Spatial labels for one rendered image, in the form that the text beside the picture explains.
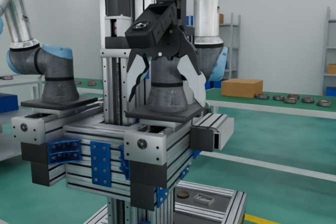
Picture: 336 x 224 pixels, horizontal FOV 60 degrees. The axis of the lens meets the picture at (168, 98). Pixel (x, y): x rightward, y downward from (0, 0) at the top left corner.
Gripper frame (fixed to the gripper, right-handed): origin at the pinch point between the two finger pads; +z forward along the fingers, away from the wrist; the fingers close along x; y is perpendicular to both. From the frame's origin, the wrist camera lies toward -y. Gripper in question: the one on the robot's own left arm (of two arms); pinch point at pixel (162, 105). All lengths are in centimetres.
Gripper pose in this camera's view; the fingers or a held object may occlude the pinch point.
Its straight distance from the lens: 51.4
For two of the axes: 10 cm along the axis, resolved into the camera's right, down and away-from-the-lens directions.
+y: 3.9, -1.6, 9.1
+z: 0.0, 9.9, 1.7
